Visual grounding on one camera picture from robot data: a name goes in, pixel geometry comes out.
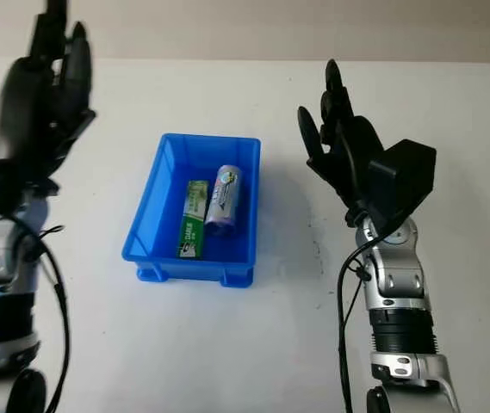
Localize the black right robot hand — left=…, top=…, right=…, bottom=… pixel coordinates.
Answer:
left=298, top=59, right=387, bottom=225

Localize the lavender cylindrical container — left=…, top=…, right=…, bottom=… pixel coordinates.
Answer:
left=203, top=165, right=245, bottom=237

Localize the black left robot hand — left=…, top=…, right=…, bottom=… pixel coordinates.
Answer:
left=0, top=0, right=98, bottom=194

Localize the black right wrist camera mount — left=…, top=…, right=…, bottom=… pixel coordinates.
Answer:
left=367, top=139, right=437, bottom=234

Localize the blue plastic tray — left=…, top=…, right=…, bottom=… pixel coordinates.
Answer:
left=121, top=133, right=262, bottom=288

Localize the green toothpaste box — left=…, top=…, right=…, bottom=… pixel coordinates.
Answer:
left=177, top=179, right=209, bottom=261

